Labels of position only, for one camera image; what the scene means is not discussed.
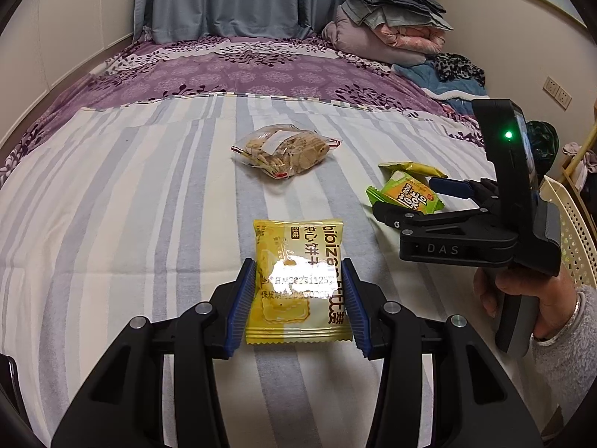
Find small green snack box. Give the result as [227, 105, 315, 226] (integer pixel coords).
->
[365, 171, 444, 214]

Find yellow biscuit packet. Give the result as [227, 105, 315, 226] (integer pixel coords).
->
[245, 218, 352, 345]

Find right forearm grey sleeve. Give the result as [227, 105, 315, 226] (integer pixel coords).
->
[531, 285, 597, 424]

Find right hand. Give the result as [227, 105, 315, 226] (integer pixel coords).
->
[473, 265, 577, 340]

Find small olive yellow packet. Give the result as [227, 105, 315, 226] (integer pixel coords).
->
[378, 162, 447, 180]

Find wooden shelf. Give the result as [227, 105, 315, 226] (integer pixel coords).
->
[558, 102, 597, 206]

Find cream perforated plastic basket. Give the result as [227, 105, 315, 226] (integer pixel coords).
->
[540, 176, 596, 287]

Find black bag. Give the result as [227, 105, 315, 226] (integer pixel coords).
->
[526, 120, 560, 181]

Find blue and leopard clothes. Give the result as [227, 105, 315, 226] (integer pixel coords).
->
[392, 53, 489, 116]

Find clear bag of crackers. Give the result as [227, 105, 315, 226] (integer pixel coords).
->
[231, 124, 341, 180]

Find blue striped blanket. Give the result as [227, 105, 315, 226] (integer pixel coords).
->
[0, 92, 543, 448]

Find purple floral bedsheet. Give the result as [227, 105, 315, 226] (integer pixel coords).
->
[1, 37, 483, 180]

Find stack of folded quilts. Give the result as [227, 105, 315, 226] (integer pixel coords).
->
[322, 0, 453, 67]

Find wall power socket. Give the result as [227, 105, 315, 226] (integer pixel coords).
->
[543, 77, 572, 109]

